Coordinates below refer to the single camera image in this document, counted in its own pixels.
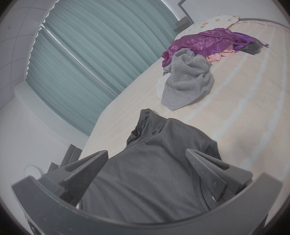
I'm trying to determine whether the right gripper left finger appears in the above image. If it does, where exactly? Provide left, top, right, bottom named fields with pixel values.
left=38, top=150, right=109, bottom=206

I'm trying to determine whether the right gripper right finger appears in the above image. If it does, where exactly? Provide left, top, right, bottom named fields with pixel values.
left=185, top=149, right=254, bottom=210

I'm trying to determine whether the black top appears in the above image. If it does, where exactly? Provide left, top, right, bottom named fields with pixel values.
left=78, top=108, right=227, bottom=223

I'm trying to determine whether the bed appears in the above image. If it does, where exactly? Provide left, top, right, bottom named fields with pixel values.
left=80, top=0, right=290, bottom=220

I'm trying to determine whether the black chest of drawers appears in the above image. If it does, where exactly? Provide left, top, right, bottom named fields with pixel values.
left=62, top=144, right=83, bottom=168

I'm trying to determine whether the round white-framed mirror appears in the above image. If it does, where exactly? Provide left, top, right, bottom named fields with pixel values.
left=23, top=165, right=44, bottom=178

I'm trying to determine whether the blue-green curtain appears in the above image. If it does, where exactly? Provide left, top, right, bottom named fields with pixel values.
left=25, top=25, right=118, bottom=136
left=41, top=0, right=182, bottom=97

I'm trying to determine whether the grey garment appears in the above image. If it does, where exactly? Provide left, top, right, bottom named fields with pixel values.
left=160, top=48, right=214, bottom=111

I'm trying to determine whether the pink garment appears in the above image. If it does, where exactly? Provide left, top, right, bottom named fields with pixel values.
left=206, top=48, right=236, bottom=63

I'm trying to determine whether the small black garment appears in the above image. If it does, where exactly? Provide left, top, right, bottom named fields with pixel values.
left=243, top=43, right=263, bottom=56

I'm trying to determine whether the purple satin garment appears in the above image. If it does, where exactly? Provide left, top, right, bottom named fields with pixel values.
left=162, top=28, right=270, bottom=68

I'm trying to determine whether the white printed pillow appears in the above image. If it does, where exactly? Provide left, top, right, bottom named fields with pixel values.
left=174, top=15, right=240, bottom=39

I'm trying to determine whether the grey bedside table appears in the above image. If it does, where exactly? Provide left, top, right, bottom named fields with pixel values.
left=174, top=16, right=192, bottom=32

